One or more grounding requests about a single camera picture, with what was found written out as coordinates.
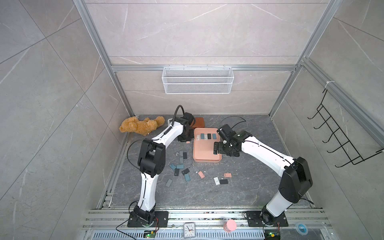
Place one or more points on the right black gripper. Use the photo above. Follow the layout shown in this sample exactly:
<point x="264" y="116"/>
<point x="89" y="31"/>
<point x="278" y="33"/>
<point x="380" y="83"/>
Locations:
<point x="220" y="145"/>

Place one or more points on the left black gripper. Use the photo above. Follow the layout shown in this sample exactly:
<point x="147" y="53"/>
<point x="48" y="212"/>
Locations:
<point x="192" y="136"/>

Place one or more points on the pink storage tray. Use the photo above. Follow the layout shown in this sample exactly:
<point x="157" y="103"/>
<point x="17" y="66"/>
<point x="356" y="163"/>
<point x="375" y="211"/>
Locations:
<point x="203" y="149"/>

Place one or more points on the white eraser front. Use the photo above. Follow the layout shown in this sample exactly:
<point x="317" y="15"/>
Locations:
<point x="217" y="181"/>

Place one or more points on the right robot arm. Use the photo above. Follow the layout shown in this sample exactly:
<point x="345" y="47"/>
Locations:
<point x="295" y="173"/>

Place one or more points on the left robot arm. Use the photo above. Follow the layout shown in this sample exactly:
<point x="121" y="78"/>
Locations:
<point x="152" y="161"/>

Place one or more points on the black eraser front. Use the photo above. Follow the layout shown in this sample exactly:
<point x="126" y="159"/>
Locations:
<point x="223" y="182"/>

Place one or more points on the teal eraser pile left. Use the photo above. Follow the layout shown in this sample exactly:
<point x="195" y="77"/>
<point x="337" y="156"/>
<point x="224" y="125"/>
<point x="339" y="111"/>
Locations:
<point x="172" y="166"/>

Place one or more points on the black eraser pile right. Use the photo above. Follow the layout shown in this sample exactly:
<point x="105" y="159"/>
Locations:
<point x="186" y="171"/>

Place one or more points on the teal eraser pile bottom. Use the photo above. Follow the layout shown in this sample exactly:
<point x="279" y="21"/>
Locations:
<point x="187" y="177"/>

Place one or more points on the brown leather case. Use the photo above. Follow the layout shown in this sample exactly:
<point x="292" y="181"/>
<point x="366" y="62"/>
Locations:
<point x="199" y="123"/>

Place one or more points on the brown teddy bear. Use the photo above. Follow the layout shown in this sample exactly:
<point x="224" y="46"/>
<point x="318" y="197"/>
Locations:
<point x="144" y="127"/>

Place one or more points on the pink round cap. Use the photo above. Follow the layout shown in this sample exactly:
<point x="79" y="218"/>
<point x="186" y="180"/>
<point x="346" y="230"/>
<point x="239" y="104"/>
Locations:
<point x="230" y="226"/>

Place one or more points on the small analog clock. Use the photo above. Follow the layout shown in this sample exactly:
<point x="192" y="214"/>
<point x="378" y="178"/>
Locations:
<point x="189" y="230"/>

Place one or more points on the blue tape roll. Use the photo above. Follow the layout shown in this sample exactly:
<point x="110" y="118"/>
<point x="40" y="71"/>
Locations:
<point x="302" y="229"/>

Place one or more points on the white wire mesh basket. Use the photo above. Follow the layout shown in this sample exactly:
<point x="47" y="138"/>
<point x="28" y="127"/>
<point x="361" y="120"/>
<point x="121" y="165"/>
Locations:
<point x="197" y="80"/>

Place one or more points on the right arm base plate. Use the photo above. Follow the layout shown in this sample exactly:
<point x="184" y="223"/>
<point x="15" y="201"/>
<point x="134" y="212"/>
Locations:
<point x="264" y="218"/>

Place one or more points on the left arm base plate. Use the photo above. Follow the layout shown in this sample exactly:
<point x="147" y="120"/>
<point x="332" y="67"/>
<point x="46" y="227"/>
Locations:
<point x="153" y="219"/>

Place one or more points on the black wire hook rack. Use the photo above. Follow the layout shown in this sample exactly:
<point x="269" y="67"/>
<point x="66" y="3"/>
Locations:
<point x="354" y="157"/>

